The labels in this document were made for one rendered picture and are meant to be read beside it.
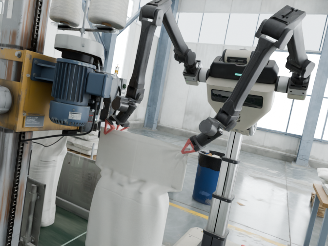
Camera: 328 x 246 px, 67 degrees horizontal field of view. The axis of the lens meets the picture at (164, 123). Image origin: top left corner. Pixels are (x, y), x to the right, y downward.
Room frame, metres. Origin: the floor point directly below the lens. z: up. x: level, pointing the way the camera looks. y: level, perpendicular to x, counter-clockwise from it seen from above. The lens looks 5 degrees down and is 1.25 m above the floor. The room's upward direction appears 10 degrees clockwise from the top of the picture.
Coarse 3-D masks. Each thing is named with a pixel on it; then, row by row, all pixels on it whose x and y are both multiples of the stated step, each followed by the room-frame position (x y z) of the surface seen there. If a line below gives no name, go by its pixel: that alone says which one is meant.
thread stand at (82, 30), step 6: (84, 12) 1.18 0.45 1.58; (84, 18) 1.18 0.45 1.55; (54, 24) 1.22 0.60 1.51; (60, 24) 1.20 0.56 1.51; (66, 24) 1.21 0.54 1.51; (84, 24) 1.19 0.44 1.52; (96, 24) 1.08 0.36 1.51; (102, 24) 1.09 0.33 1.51; (72, 30) 1.22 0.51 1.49; (78, 30) 1.20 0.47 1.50; (84, 30) 1.18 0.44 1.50; (90, 30) 1.16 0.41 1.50; (96, 30) 1.15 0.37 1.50; (102, 30) 1.13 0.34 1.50; (108, 30) 1.12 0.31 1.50; (114, 30) 1.12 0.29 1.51
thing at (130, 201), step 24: (120, 144) 1.21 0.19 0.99; (144, 144) 1.16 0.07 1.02; (168, 144) 1.14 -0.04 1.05; (120, 168) 1.20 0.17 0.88; (144, 168) 1.15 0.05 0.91; (168, 168) 1.14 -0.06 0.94; (96, 192) 1.22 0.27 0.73; (120, 192) 1.15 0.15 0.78; (144, 192) 1.11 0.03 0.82; (96, 216) 1.19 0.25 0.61; (120, 216) 1.13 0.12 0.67; (144, 216) 1.09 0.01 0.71; (96, 240) 1.18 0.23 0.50; (120, 240) 1.11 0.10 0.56; (144, 240) 1.08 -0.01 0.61
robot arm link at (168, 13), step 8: (152, 0) 1.18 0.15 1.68; (160, 0) 1.18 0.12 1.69; (168, 0) 1.16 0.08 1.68; (144, 8) 1.14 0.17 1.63; (152, 8) 1.12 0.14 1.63; (160, 8) 1.13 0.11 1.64; (168, 8) 1.18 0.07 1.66; (144, 16) 1.16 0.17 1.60; (152, 16) 1.12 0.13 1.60; (168, 16) 1.21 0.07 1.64; (168, 24) 1.24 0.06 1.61; (176, 24) 1.28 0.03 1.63; (168, 32) 1.30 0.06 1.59; (176, 32) 1.30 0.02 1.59; (176, 40) 1.33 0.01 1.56; (176, 48) 1.39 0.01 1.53; (184, 48) 1.39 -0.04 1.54; (176, 56) 1.46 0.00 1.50; (192, 56) 1.44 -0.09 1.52
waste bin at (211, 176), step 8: (200, 152) 3.27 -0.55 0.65; (208, 152) 3.57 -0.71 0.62; (216, 152) 3.57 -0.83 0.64; (200, 160) 3.26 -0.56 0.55; (208, 160) 3.15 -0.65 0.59; (216, 160) 3.12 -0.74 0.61; (200, 168) 3.25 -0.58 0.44; (208, 168) 3.16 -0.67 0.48; (216, 168) 3.13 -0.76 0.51; (200, 176) 3.23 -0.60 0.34; (208, 176) 3.15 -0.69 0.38; (216, 176) 3.14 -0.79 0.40; (200, 184) 3.21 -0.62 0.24; (208, 184) 3.15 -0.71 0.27; (216, 184) 3.15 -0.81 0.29; (200, 192) 3.20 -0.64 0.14; (208, 192) 3.15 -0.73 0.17; (200, 200) 3.19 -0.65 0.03; (208, 200) 3.16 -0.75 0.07
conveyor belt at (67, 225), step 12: (60, 216) 1.56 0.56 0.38; (72, 216) 1.58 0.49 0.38; (48, 228) 1.40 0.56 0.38; (60, 228) 1.42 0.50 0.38; (72, 228) 1.44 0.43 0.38; (84, 228) 1.47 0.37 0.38; (48, 240) 1.29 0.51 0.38; (60, 240) 1.31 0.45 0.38; (72, 240) 1.33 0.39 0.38; (84, 240) 1.35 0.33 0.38
